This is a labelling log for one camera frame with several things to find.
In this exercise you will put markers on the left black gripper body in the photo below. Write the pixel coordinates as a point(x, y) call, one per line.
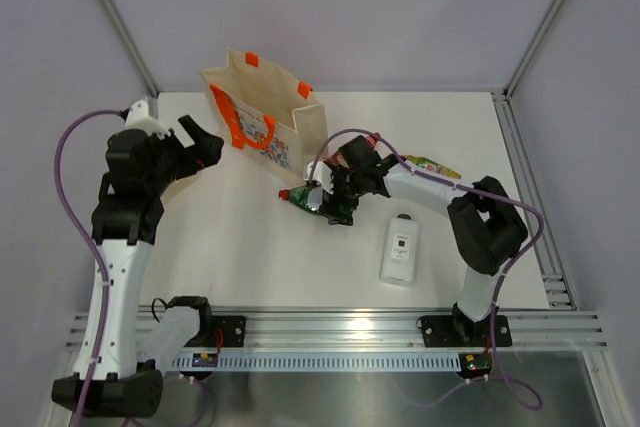
point(173, 162)

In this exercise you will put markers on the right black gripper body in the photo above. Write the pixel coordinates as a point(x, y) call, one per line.
point(347, 182)

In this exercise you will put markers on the green dish soap bottle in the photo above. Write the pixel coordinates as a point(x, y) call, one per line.
point(308, 198)

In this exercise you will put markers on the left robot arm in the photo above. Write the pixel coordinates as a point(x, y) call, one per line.
point(115, 376)

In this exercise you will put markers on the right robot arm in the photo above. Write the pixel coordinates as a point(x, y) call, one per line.
point(487, 229)

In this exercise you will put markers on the cream canvas tote bag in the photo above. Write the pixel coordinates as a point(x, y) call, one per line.
point(266, 113)

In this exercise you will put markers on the red dish soap bottle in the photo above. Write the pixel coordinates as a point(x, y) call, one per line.
point(372, 137)

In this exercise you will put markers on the white rectangular bottle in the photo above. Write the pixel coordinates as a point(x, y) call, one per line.
point(398, 265)

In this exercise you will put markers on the yellow dish soap bottle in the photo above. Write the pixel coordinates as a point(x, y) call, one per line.
point(432, 166)

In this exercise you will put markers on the left small circuit board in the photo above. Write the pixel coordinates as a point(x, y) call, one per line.
point(206, 360)

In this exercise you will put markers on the small circuit board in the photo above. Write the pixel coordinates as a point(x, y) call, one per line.
point(475, 365)
point(206, 360)

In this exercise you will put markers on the right small circuit board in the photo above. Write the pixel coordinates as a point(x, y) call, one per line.
point(475, 365)

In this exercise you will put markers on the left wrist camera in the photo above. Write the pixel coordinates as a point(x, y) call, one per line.
point(143, 115)

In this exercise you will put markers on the left corner aluminium post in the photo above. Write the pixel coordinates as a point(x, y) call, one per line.
point(128, 44)

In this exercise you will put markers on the corner aluminium post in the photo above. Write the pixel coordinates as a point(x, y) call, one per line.
point(550, 17)
point(128, 44)

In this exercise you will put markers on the white slotted cable duct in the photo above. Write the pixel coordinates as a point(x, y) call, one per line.
point(324, 362)

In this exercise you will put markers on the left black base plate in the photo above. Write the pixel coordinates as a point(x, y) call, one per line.
point(222, 331)

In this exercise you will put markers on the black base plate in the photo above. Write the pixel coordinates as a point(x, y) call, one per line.
point(222, 331)
point(440, 331)

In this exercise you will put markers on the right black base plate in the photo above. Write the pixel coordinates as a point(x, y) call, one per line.
point(440, 331)

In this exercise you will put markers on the right corner aluminium post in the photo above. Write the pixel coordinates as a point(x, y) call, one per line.
point(550, 17)

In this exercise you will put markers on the aluminium mounting rail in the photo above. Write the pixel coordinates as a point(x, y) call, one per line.
point(549, 330)

